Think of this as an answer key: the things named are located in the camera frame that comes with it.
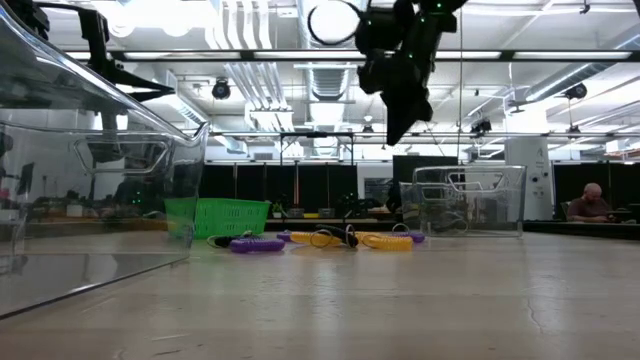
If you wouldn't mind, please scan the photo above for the white cylindrical column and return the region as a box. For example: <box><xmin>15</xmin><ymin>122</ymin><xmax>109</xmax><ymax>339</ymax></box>
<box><xmin>503</xmin><ymin>137</ymin><xmax>555</xmax><ymax>221</ymax></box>

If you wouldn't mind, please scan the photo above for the black screen panel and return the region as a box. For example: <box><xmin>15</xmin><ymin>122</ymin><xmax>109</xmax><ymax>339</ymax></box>
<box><xmin>392</xmin><ymin>154</ymin><xmax>446</xmax><ymax>201</ymax></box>

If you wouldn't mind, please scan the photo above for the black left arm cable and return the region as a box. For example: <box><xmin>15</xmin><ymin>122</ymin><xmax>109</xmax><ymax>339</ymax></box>
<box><xmin>34</xmin><ymin>1</ymin><xmax>84</xmax><ymax>12</ymax></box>

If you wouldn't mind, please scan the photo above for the green plastic basket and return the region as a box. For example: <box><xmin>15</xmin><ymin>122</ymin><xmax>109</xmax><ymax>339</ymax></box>
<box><xmin>164</xmin><ymin>197</ymin><xmax>271</xmax><ymax>240</ymax></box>

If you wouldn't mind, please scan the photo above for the person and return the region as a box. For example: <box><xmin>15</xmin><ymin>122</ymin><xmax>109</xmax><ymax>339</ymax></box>
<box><xmin>566</xmin><ymin>182</ymin><xmax>619</xmax><ymax>224</ymax></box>

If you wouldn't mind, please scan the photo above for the black partition wall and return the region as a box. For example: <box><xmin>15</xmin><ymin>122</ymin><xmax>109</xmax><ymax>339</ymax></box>
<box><xmin>199</xmin><ymin>162</ymin><xmax>359</xmax><ymax>214</ymax></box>
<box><xmin>552</xmin><ymin>162</ymin><xmax>640</xmax><ymax>221</ymax></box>

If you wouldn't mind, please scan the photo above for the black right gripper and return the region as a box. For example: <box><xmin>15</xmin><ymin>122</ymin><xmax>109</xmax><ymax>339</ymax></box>
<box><xmin>357</xmin><ymin>47</ymin><xmax>436</xmax><ymax>147</ymax></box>

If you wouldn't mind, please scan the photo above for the black hanging dome camera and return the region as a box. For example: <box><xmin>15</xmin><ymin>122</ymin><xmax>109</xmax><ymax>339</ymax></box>
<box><xmin>564</xmin><ymin>82</ymin><xmax>589</xmax><ymax>101</ymax></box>
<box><xmin>211</xmin><ymin>77</ymin><xmax>232</xmax><ymax>101</ymax></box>

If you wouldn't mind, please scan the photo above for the clear plastic bin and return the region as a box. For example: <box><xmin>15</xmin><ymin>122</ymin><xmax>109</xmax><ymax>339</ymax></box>
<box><xmin>399</xmin><ymin>164</ymin><xmax>528</xmax><ymax>239</ymax></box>
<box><xmin>0</xmin><ymin>4</ymin><xmax>211</xmax><ymax>321</ymax></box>

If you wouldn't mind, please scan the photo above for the yellow spring keychain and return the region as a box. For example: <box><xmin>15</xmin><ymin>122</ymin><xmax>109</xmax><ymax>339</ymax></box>
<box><xmin>289</xmin><ymin>230</ymin><xmax>344</xmax><ymax>249</ymax></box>
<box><xmin>359</xmin><ymin>232</ymin><xmax>415</xmax><ymax>253</ymax></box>

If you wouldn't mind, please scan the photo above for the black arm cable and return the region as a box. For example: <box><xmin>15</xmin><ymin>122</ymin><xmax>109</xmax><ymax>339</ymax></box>
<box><xmin>306</xmin><ymin>0</ymin><xmax>364</xmax><ymax>47</ymax></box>
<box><xmin>34</xmin><ymin>1</ymin><xmax>84</xmax><ymax>12</ymax></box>

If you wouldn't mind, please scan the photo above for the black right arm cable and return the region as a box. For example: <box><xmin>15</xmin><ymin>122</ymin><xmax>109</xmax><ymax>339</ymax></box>
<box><xmin>306</xmin><ymin>0</ymin><xmax>364</xmax><ymax>47</ymax></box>

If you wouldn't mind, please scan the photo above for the thin hanging black cord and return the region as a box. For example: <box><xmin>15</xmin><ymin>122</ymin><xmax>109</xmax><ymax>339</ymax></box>
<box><xmin>457</xmin><ymin>9</ymin><xmax>464</xmax><ymax>166</ymax></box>

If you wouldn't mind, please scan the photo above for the black spring keychain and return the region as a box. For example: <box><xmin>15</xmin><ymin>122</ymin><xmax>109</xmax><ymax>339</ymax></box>
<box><xmin>207</xmin><ymin>232</ymin><xmax>254</xmax><ymax>250</ymax></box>
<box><xmin>314</xmin><ymin>223</ymin><xmax>360</xmax><ymax>249</ymax></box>

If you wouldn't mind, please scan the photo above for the black overhead light bar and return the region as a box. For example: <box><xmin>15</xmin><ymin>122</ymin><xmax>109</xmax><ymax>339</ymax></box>
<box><xmin>64</xmin><ymin>48</ymin><xmax>640</xmax><ymax>64</ymax></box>

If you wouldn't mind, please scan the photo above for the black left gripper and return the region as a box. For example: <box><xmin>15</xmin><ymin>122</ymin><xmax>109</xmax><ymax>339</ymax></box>
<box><xmin>77</xmin><ymin>7</ymin><xmax>176</xmax><ymax>103</ymax></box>

